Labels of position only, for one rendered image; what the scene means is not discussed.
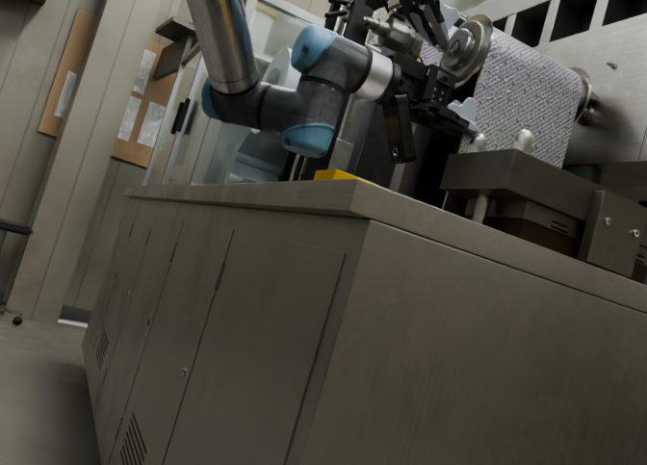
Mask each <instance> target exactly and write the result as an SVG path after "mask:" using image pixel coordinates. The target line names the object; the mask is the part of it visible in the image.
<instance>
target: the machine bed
mask: <svg viewBox="0 0 647 465"><path fill-rule="evenodd" d="M123 195H124V196H128V197H135V198H145V199H156V200H166V201H177V202H188V203H198V204H209V205H219V206H230V207H241V208H251V209H262V210H273V211H283V212H294V213H304V214H315V215H326V216H336V217H347V218H359V219H369V220H376V221H379V222H381V223H384V224H387V225H390V226H393V227H396V228H398V229H401V230H404V231H407V232H410V233H412V234H415V235H418V236H421V237H424V238H427V239H430V240H433V241H435V242H438V243H440V244H443V245H448V246H451V247H454V248H457V249H460V250H463V251H466V252H469V253H471V254H474V255H477V256H479V257H482V258H485V259H488V260H491V261H494V262H497V263H500V264H502V265H505V266H508V267H511V268H514V269H516V270H519V271H524V272H527V273H530V274H532V275H535V276H538V277H541V278H544V279H547V280H550V281H553V282H555V283H558V284H561V285H563V286H566V287H569V288H572V289H575V290H578V291H581V292H584V293H587V294H590V295H593V296H595V297H599V298H602V299H605V300H608V301H611V302H614V303H617V304H620V305H623V306H625V307H628V308H631V309H634V310H636V311H639V312H642V313H645V314H647V286H646V285H643V284H641V283H638V282H635V281H633V280H631V279H628V278H625V277H623V276H620V275H617V274H615V273H612V272H609V271H605V270H602V269H600V268H597V267H594V266H592V265H589V264H586V263H585V262H582V261H579V260H577V259H574V258H571V257H568V256H566V255H563V254H560V253H558V252H555V251H552V250H550V249H548V248H545V247H543V246H540V245H536V244H533V243H530V242H528V241H525V240H522V239H520V238H517V237H514V236H512V235H509V234H506V233H504V232H502V231H499V230H496V229H494V228H491V227H488V226H486V225H483V224H480V223H478V222H475V221H472V220H468V219H465V218H463V217H461V216H458V215H456V214H453V213H450V212H447V211H445V210H442V209H439V208H437V207H434V206H431V205H429V204H426V203H424V202H422V201H419V200H416V199H414V198H411V197H408V196H406V195H403V194H399V193H396V192H393V191H391V190H388V189H385V188H382V187H380V186H378V185H375V184H373V183H370V182H367V181H365V180H362V179H359V178H354V179H330V180H306V181H283V182H259V183H236V184H212V185H188V186H164V187H140V188H125V189H124V192H123Z"/></svg>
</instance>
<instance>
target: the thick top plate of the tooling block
mask: <svg viewBox="0 0 647 465"><path fill-rule="evenodd" d="M439 189H441V190H443V191H446V192H448V193H451V194H455V195H458V196H460V197H463V198H465V199H478V196H479V194H489V195H492V196H493V198H492V199H512V200H529V201H532V202H534V203H537V204H539V205H542V206H544V207H546V208H549V209H551V210H554V211H556V212H559V213H561V214H562V215H565V216H567V217H570V218H572V219H575V220H578V221H581V222H583V223H586V220H587V216H588V213H589V209H590V205H591V201H592V197H593V194H594V191H606V192H608V193H611V194H614V195H616V196H619V197H621V198H623V199H625V200H627V201H630V202H631V203H633V204H635V205H637V206H640V207H642V208H644V209H646V210H647V208H646V207H644V206H642V205H640V204H637V203H635V202H633V201H631V200H629V199H627V198H625V197H623V196H621V195H619V194H615V193H613V192H611V191H609V190H606V189H604V188H602V187H600V186H598V185H595V184H593V183H591V182H589V181H587V180H584V179H582V178H580V177H579V176H577V175H574V174H572V173H570V172H568V171H566V170H563V169H561V168H558V167H555V166H553V165H551V164H549V163H547V162H544V161H542V160H540V159H538V158H536V157H533V156H531V155H530V154H528V153H526V152H523V151H521V150H519V149H517V148H511V149H501V150H490V151H480V152H469V153H459V154H449V157H448V160H447V163H446V166H445V170H444V173H443V177H442V181H441V184H440V188H439ZM639 245H640V246H642V247H645V248H647V217H646V221H645V224H644V228H643V232H642V236H641V240H640V244H639Z"/></svg>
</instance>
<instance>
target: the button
mask: <svg viewBox="0 0 647 465"><path fill-rule="evenodd" d="M354 178H359V179H362V180H365V179H363V178H360V177H357V176H355V175H352V174H349V173H347V172H344V171H341V170H339V169H327V170H317V171H316V173H315V176H314V180H330V179H354ZM365 181H367V182H370V183H373V182H371V181H368V180H365ZM373 184H375V185H376V183H373Z"/></svg>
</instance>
